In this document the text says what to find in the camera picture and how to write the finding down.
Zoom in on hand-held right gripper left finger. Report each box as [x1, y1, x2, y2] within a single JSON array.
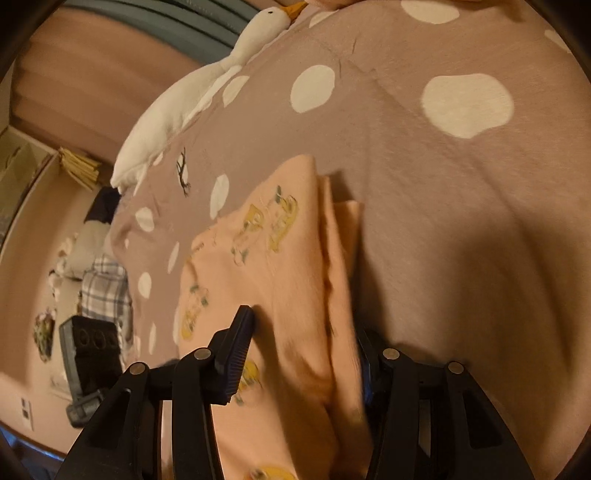
[[54, 305, 256, 480]]

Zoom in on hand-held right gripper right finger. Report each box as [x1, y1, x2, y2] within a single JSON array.
[[356, 329, 535, 480]]

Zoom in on pink cartoon print shirt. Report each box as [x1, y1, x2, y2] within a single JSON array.
[[159, 154, 384, 480]]

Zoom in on patterned plush toy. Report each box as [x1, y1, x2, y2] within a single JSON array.
[[32, 311, 57, 361]]

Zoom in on grey plaid quilt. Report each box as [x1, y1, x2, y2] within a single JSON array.
[[76, 256, 134, 352]]

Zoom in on grey pillow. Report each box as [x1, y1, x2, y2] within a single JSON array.
[[62, 222, 114, 280]]

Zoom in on dark pillow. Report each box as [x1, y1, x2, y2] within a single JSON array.
[[85, 187, 123, 224]]

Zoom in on mauve polka dot blanket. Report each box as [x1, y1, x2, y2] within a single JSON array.
[[108, 0, 591, 480]]

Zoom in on wooden shelf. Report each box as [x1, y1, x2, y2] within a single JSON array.
[[0, 128, 54, 252]]

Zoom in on white goose plush toy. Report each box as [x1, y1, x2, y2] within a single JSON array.
[[111, 2, 309, 189]]

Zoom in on pink curtain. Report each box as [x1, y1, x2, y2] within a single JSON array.
[[11, 7, 218, 164]]

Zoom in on teal curtain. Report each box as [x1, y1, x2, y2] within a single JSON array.
[[60, 0, 278, 49]]

